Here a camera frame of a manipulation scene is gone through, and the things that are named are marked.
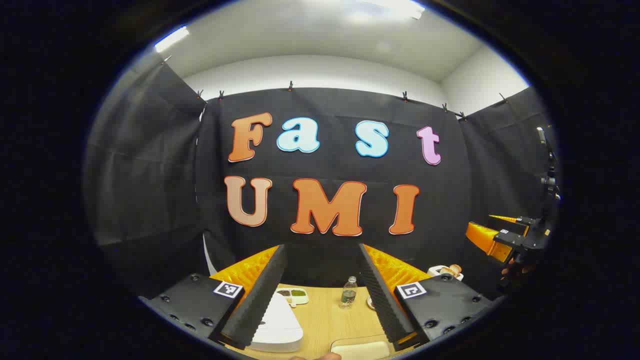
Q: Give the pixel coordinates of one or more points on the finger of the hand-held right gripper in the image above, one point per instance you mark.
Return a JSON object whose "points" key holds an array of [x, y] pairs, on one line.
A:
{"points": [[510, 223], [485, 239]]}

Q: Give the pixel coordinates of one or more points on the toasted bread slice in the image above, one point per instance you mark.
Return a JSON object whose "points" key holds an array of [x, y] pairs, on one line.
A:
{"points": [[455, 270]]}

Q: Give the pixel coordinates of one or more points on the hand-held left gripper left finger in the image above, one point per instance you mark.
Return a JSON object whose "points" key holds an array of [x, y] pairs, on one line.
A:
{"points": [[262, 300]]}

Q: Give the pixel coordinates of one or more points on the black backdrop cloth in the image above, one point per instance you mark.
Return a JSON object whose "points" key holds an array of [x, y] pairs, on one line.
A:
{"points": [[150, 175]]}

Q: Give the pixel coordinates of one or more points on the clear plastic water bottle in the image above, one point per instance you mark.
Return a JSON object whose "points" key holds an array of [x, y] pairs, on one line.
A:
{"points": [[348, 295]]}

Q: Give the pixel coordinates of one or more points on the long ceiling light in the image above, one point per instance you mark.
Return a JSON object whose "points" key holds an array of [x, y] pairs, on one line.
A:
{"points": [[171, 39], [395, 7]]}

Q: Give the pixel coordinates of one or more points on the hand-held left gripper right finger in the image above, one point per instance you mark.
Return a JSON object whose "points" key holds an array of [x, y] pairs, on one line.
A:
{"points": [[382, 300]]}

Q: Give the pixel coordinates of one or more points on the white rice cooker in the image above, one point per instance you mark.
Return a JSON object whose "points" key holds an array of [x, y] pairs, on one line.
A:
{"points": [[280, 325]]}

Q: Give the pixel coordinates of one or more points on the white divided condiment dish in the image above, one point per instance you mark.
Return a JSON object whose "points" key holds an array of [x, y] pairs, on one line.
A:
{"points": [[295, 296]]}

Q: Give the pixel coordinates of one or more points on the white toaster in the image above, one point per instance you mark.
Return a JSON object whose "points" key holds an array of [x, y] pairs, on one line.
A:
{"points": [[440, 271]]}

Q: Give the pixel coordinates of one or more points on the beige rounded tray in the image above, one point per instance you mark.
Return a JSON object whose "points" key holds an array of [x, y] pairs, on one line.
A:
{"points": [[360, 350]]}

